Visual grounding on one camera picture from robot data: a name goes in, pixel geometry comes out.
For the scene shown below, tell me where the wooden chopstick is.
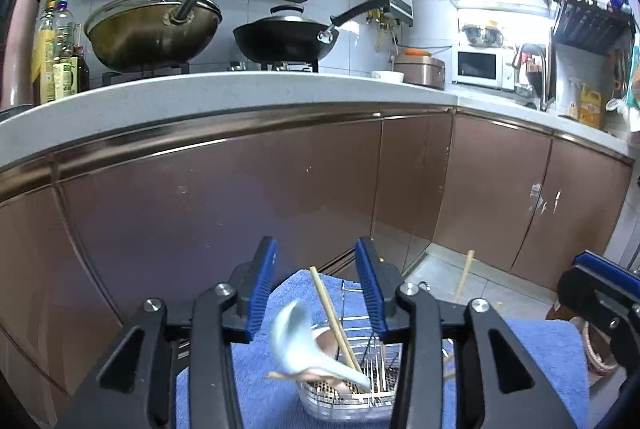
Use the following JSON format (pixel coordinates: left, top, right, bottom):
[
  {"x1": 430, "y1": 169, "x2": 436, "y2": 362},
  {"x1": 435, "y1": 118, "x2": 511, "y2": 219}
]
[
  {"x1": 454, "y1": 249, "x2": 475, "y2": 302},
  {"x1": 309, "y1": 267, "x2": 361, "y2": 371},
  {"x1": 265, "y1": 371, "x2": 305, "y2": 383}
]

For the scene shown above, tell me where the white ceramic spoon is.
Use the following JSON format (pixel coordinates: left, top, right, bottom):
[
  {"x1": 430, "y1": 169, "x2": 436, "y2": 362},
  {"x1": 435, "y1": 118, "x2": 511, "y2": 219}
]
[{"x1": 270, "y1": 300, "x2": 371, "y2": 391}]

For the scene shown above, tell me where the chrome kitchen faucet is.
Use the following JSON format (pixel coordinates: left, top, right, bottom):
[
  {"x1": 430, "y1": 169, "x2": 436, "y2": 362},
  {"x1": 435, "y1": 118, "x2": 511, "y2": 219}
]
[{"x1": 511, "y1": 42, "x2": 554, "y2": 112}]

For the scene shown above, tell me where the blue terry cloth mat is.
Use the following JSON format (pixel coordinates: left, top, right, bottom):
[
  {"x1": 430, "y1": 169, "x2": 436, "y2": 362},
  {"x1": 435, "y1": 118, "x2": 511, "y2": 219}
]
[{"x1": 174, "y1": 269, "x2": 591, "y2": 429}]

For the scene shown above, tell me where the wooden chopstick leaning in holder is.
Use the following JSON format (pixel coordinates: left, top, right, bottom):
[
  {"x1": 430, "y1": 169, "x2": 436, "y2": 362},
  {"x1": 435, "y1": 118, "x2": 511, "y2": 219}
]
[{"x1": 265, "y1": 371, "x2": 305, "y2": 383}]

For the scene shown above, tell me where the clear utensil holder with rack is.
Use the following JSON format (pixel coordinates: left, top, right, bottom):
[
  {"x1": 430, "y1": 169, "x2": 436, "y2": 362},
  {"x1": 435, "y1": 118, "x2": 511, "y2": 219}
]
[{"x1": 297, "y1": 277, "x2": 454, "y2": 424}]

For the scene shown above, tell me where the pink ceramic spoon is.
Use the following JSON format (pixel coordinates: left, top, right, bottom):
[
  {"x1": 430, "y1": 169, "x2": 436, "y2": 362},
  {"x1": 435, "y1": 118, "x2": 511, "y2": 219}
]
[{"x1": 306, "y1": 326, "x2": 352, "y2": 397}]

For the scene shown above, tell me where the yellow detergent bottle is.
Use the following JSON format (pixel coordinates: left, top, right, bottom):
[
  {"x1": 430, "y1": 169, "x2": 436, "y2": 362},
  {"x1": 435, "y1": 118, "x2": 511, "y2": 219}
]
[{"x1": 567, "y1": 82, "x2": 603, "y2": 129}]

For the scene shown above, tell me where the patterned hanging apron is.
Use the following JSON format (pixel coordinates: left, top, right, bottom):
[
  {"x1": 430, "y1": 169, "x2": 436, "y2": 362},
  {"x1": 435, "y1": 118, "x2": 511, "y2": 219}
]
[{"x1": 625, "y1": 45, "x2": 640, "y2": 137}]

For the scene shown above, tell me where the white microwave oven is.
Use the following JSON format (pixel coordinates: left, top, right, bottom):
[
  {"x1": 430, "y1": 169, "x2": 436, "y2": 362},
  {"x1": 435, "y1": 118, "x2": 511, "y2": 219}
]
[{"x1": 451, "y1": 46, "x2": 514, "y2": 92}]

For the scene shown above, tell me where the brown rice cooker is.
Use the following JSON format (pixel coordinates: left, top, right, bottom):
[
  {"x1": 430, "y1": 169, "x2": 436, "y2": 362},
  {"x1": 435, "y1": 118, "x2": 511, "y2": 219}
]
[{"x1": 393, "y1": 49, "x2": 446, "y2": 90}]

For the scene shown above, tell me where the white bowl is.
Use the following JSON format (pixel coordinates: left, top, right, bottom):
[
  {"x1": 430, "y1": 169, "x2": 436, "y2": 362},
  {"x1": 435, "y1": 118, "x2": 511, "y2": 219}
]
[{"x1": 371, "y1": 71, "x2": 405, "y2": 84}]

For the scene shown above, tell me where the gas stove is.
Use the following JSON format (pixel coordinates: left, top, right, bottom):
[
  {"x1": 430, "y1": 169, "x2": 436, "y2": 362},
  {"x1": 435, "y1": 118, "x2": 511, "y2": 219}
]
[{"x1": 96, "y1": 61, "x2": 320, "y2": 87}]

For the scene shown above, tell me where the rose gold electric kettle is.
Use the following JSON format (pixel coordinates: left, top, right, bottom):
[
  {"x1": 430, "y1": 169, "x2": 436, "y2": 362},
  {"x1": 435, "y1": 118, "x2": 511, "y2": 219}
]
[{"x1": 1, "y1": 0, "x2": 40, "y2": 111}]

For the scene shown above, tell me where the bronze wok with glass lid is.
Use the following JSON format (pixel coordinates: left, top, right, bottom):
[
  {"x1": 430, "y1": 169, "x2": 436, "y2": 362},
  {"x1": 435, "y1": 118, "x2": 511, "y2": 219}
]
[{"x1": 84, "y1": 0, "x2": 222, "y2": 73}]

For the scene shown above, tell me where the black wok with lid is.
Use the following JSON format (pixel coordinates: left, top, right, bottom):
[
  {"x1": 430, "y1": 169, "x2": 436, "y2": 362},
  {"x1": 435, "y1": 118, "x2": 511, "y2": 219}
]
[{"x1": 233, "y1": 0, "x2": 390, "y2": 72}]

